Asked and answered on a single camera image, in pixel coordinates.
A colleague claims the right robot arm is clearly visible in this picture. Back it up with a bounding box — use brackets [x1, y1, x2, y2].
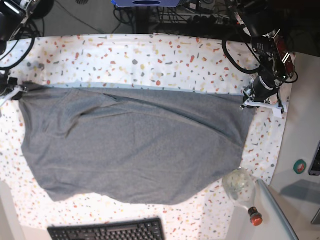
[0, 0, 40, 97]

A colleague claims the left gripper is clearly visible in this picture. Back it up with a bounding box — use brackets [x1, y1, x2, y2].
[243, 76, 279, 104]

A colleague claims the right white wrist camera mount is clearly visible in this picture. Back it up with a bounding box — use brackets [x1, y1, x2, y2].
[0, 85, 28, 108]

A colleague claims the black power strip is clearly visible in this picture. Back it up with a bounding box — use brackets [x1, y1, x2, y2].
[187, 13, 239, 26]

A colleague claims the grey t-shirt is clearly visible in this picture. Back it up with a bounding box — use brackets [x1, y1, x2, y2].
[19, 88, 256, 205]

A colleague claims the smartphone at right edge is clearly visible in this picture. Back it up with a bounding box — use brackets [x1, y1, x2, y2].
[308, 144, 320, 176]

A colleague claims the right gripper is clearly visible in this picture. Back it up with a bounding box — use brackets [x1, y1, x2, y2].
[0, 74, 18, 97]

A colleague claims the green tape roll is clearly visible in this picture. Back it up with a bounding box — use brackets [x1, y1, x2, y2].
[293, 159, 307, 175]

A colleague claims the grey metal rail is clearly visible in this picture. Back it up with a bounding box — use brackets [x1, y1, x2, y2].
[256, 179, 299, 240]

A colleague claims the clear bottle with orange cap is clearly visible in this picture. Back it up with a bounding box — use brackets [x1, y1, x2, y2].
[222, 167, 263, 227]

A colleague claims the black keyboard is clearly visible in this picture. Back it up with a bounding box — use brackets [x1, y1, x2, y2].
[47, 218, 166, 240]

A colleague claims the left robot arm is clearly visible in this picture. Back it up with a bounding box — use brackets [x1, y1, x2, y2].
[222, 0, 298, 109]

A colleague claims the blue box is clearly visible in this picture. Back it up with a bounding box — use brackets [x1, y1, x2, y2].
[111, 0, 189, 8]

